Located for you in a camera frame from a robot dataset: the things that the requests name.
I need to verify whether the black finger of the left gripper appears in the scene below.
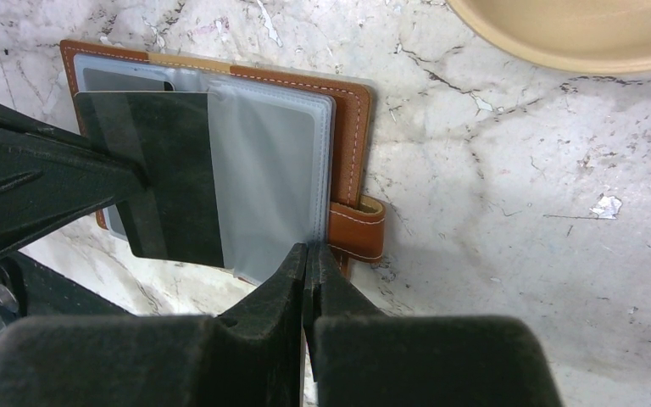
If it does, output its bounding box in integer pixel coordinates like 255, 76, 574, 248
0, 104, 146, 259

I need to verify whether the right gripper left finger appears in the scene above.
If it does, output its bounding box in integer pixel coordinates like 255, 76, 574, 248
0, 243, 307, 406

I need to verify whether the black gold-line VIP card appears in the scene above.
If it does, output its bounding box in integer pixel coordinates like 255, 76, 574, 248
83, 69, 175, 92

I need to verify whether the brown leather card holder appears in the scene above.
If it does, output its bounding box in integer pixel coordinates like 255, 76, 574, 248
59, 40, 385, 284

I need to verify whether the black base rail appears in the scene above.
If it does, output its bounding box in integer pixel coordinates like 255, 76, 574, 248
0, 252, 128, 333

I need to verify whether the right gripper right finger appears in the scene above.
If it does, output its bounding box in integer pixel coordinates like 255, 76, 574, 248
303, 244, 561, 406

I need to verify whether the beige oval tray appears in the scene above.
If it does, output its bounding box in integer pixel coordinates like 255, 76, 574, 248
448, 1, 651, 75

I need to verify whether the dark striped credit card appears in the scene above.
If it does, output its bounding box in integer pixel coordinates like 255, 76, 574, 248
74, 91, 225, 267

